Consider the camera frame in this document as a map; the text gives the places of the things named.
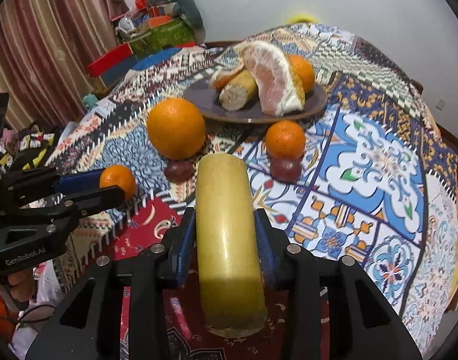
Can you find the striped brown curtain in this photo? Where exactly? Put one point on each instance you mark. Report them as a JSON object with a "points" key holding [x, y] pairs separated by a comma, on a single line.
{"points": [[45, 45]]}

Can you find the sugarcane piece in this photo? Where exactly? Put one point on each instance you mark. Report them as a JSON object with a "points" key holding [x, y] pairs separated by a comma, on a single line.
{"points": [[238, 90], [225, 232]]}

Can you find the person's left hand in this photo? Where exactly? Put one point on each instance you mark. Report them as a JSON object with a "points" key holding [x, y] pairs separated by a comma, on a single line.
{"points": [[22, 278]]}

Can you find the black yellow patterned cloth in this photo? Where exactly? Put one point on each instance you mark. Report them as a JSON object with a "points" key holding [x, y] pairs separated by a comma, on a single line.
{"points": [[30, 144]]}

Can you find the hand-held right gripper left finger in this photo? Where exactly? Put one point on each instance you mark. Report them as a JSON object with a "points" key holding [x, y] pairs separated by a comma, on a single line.
{"points": [[184, 240]]}

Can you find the patchwork printed blanket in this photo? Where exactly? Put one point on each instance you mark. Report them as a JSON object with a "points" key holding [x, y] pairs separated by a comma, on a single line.
{"points": [[364, 195]]}

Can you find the white wall socket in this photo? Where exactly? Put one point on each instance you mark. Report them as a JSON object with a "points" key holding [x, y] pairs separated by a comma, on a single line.
{"points": [[441, 104]]}

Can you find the small pomelo segment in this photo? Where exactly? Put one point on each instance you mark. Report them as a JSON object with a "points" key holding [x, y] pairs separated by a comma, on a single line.
{"points": [[223, 77]]}

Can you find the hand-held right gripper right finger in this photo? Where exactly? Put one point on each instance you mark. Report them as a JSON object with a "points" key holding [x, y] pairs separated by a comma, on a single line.
{"points": [[266, 247]]}

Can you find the dark wooden bed frame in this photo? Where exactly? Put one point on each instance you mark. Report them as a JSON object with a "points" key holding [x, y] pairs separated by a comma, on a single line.
{"points": [[221, 44]]}

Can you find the yellow foam tube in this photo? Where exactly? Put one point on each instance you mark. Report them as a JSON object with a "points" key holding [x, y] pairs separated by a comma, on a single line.
{"points": [[299, 18]]}

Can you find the dark red fruit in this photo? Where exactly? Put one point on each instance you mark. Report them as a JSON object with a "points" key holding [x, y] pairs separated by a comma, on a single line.
{"points": [[285, 169], [179, 169]]}

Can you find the red box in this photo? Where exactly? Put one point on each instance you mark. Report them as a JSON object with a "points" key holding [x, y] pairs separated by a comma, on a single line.
{"points": [[109, 60]]}

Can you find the large orange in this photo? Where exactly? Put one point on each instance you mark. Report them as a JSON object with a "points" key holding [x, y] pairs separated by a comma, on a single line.
{"points": [[175, 127]]}

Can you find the purple plate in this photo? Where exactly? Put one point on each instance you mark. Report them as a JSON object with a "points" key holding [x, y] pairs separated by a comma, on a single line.
{"points": [[315, 105]]}

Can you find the large pomelo segment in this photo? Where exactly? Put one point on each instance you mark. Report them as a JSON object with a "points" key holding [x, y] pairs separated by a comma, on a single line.
{"points": [[274, 82]]}

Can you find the small tangerine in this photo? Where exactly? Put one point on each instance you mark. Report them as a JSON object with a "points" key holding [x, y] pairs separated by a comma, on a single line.
{"points": [[120, 180]]}

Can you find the green storage box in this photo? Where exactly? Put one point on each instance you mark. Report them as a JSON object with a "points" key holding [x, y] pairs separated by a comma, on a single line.
{"points": [[169, 33]]}

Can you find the orange cardboard box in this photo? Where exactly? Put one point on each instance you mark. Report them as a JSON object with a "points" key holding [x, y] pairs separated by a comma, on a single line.
{"points": [[160, 21]]}

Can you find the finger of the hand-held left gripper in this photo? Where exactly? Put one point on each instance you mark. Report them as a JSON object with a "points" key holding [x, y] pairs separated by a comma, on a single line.
{"points": [[79, 182], [101, 197]]}

